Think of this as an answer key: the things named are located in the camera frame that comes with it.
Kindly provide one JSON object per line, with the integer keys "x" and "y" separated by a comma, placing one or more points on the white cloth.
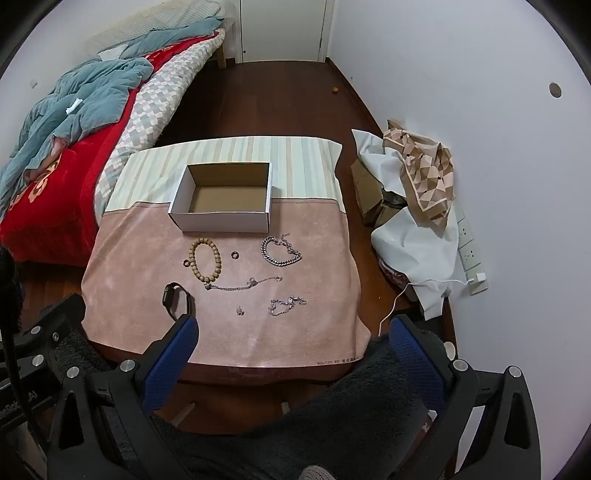
{"x": 411, "y": 244}

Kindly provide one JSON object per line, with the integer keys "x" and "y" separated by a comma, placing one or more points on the white power strip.
{"x": 471, "y": 249}

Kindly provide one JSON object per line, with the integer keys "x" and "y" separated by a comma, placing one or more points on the white cardboard box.
{"x": 217, "y": 221}

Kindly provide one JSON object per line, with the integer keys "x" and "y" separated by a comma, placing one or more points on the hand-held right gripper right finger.
{"x": 415, "y": 364}

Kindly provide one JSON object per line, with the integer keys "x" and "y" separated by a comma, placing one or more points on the white charger plug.
{"x": 478, "y": 277}

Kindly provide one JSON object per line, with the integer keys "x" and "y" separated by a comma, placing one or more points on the table with pink striped cloth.
{"x": 300, "y": 323}

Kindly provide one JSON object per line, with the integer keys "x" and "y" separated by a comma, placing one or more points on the checkered mattress cover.
{"x": 157, "y": 101}

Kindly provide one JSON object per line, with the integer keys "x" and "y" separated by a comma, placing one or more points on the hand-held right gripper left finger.
{"x": 171, "y": 355}

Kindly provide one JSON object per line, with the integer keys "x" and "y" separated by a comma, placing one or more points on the bed with red blanket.
{"x": 60, "y": 207}

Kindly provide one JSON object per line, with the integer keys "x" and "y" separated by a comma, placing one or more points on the beige patterned scarf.
{"x": 429, "y": 175}

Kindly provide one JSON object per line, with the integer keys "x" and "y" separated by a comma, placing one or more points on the wooden bed frame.
{"x": 226, "y": 50}

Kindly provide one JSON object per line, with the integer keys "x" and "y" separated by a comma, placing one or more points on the white door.
{"x": 281, "y": 27}

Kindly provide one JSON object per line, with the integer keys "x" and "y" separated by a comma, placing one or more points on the black smartwatch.
{"x": 167, "y": 295}

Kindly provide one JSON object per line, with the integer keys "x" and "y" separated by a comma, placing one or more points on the blue quilt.
{"x": 92, "y": 87}

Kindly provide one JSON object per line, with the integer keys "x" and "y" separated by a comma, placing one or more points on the brown cardboard box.
{"x": 367, "y": 189}

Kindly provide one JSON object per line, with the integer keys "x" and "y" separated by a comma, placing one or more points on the white tissue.
{"x": 74, "y": 106}

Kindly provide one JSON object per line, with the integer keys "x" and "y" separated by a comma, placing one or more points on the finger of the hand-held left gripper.
{"x": 55, "y": 323}

